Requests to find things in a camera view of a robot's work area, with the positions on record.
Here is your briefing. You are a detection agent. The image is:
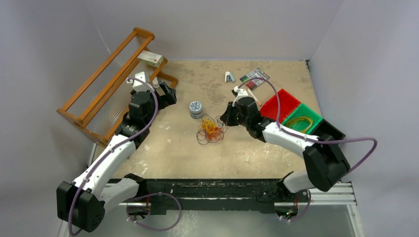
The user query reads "purple thin cable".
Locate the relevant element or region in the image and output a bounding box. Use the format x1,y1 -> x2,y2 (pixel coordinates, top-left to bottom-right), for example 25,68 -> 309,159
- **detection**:
196,114 -> 228,146

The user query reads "yellow thin cable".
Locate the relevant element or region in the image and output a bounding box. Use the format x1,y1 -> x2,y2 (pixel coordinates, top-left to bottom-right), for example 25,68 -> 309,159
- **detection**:
201,118 -> 220,135

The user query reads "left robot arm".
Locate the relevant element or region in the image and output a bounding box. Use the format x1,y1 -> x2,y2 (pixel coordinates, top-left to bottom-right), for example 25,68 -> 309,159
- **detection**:
56,78 -> 177,237

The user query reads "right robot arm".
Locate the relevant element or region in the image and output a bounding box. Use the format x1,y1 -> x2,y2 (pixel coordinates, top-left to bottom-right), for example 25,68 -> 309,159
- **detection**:
220,97 -> 350,201

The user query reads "white stapler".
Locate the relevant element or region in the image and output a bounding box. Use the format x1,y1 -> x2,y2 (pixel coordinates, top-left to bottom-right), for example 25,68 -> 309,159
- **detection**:
152,77 -> 160,88

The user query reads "white red marker pen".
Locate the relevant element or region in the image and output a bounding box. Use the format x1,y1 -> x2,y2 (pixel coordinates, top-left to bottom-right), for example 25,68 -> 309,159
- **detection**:
247,89 -> 262,107

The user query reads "blue white round tin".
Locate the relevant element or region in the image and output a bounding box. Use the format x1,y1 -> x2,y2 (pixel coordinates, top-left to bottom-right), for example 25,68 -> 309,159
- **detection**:
189,101 -> 203,119

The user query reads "white red box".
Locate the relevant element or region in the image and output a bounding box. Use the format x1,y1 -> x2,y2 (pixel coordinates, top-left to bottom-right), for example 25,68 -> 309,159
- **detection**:
137,50 -> 164,68

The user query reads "small blue stapler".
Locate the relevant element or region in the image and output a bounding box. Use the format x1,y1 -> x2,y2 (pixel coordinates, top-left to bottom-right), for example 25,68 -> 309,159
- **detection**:
224,71 -> 235,83

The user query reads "red plastic bin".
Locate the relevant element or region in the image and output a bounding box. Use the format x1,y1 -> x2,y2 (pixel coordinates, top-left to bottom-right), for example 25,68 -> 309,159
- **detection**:
260,89 -> 301,123

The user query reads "green plastic bin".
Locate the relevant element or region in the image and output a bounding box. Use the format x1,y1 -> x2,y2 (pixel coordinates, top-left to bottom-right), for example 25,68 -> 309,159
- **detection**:
282,103 -> 323,134

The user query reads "wooden rack shelf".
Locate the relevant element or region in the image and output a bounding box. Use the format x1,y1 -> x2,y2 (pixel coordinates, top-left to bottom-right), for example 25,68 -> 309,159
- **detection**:
57,27 -> 178,147

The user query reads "black plastic bin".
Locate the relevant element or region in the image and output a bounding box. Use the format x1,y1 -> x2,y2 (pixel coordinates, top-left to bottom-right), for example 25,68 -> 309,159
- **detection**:
309,119 -> 346,140

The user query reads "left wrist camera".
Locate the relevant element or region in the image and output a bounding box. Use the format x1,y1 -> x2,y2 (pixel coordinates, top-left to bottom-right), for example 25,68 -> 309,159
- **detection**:
128,71 -> 154,92

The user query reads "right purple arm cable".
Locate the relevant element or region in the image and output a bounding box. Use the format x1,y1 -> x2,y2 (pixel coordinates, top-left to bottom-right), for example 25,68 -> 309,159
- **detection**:
237,77 -> 378,174

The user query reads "yellow cable coil in bin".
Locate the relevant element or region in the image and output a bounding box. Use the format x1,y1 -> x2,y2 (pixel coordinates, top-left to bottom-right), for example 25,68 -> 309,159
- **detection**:
285,116 -> 314,133

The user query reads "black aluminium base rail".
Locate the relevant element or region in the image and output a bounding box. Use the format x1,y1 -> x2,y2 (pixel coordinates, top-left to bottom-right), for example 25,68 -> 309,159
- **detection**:
67,178 -> 357,217

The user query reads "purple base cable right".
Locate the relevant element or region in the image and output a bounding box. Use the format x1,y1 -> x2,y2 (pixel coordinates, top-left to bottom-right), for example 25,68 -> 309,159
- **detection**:
278,190 -> 312,223

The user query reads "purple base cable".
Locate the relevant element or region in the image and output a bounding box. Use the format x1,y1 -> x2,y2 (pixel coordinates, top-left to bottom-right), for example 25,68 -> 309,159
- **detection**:
278,190 -> 312,223
126,192 -> 182,232

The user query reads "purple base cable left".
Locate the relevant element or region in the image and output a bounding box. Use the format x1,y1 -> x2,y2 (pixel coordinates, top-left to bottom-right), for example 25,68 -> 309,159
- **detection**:
126,192 -> 182,232

